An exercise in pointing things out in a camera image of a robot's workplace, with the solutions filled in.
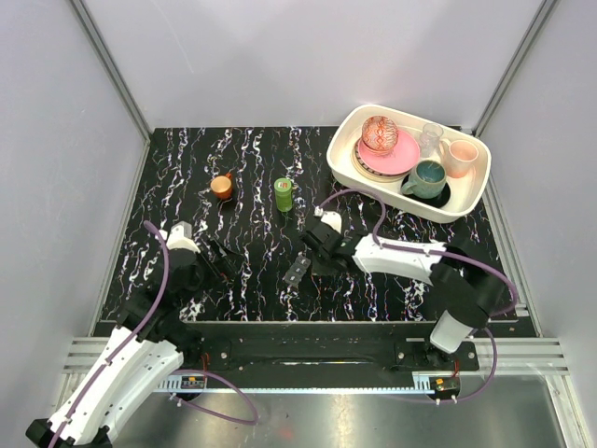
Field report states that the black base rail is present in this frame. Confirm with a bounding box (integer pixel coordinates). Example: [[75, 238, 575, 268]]
[[183, 322, 479, 373]]

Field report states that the clear weekly pill organizer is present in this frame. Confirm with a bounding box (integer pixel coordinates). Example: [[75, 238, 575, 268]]
[[284, 253, 311, 287]]

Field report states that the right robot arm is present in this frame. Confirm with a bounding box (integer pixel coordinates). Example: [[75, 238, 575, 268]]
[[301, 220, 507, 371]]

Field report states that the black saucer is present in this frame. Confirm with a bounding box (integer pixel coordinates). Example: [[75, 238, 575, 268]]
[[409, 183, 451, 208]]

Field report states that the teal ceramic mug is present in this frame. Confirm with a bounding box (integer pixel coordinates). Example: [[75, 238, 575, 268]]
[[400, 160, 447, 199]]

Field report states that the purple cable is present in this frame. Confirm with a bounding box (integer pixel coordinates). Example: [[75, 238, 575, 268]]
[[314, 188, 520, 405], [46, 220, 260, 448]]

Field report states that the green pill bottle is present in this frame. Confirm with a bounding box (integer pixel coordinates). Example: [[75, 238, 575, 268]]
[[273, 177, 293, 213]]

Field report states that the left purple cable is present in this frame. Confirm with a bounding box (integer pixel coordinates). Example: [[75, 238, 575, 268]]
[[46, 220, 260, 448]]

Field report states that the small orange cup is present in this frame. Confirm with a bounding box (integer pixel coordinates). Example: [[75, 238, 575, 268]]
[[210, 173, 233, 201]]

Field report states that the pink plate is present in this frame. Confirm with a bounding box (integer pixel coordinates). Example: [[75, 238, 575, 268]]
[[358, 130, 420, 175]]

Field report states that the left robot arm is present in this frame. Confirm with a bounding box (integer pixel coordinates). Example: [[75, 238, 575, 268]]
[[25, 238, 242, 447]]

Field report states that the cream striped plate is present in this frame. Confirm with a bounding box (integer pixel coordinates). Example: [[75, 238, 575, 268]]
[[351, 139, 408, 183]]

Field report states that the clear glass cup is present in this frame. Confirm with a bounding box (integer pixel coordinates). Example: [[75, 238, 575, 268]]
[[419, 123, 444, 161]]

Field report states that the white rectangular tub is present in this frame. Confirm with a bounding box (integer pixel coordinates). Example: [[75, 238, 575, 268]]
[[326, 105, 492, 224]]

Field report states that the pink mug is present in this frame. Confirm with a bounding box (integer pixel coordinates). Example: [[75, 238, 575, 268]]
[[440, 138, 479, 178]]

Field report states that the patterned red bowl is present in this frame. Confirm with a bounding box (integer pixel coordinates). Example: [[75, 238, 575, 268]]
[[361, 116, 399, 155]]

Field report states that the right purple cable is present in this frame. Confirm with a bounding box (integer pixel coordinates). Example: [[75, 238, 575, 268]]
[[314, 188, 520, 405]]

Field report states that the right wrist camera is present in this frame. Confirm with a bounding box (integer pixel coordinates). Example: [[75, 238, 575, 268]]
[[314, 207, 342, 233]]

